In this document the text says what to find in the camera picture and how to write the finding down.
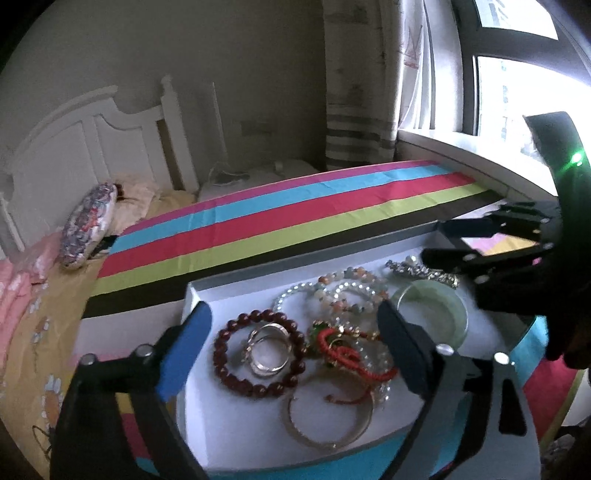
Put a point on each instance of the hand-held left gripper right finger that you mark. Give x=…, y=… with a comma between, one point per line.
x=406, y=350

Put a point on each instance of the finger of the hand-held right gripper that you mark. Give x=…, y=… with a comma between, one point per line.
x=452, y=258
x=461, y=227

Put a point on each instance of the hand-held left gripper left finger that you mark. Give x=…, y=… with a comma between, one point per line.
x=184, y=360

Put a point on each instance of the green jade bangle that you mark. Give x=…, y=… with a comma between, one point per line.
x=461, y=323

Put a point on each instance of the silver jewelry box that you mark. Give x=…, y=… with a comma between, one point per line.
x=221, y=415

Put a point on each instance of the gold bangle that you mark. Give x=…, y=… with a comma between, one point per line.
x=290, y=417

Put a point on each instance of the white windowsill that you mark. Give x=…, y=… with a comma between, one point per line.
x=461, y=152

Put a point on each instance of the white sheer curtain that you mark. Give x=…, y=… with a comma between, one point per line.
x=415, y=92

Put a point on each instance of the yellow floral bedsheet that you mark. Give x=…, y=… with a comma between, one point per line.
x=37, y=332

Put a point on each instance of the dark framed window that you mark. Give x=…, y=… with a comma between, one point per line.
x=466, y=69

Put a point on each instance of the floral round pillow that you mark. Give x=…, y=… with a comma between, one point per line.
x=85, y=226

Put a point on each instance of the striped colourful blanket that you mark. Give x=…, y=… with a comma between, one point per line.
x=277, y=217

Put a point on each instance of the beige ruffled pillow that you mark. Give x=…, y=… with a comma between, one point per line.
x=138, y=189

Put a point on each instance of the pink quilt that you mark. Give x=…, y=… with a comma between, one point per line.
x=18, y=286

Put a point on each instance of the white bedside table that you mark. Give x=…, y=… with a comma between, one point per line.
x=286, y=173

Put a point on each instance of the patterned beige curtain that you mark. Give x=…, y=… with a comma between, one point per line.
x=355, y=69

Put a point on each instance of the thin white pole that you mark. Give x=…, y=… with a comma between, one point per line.
x=219, y=120

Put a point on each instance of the white wooden headboard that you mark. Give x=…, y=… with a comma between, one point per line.
x=69, y=138

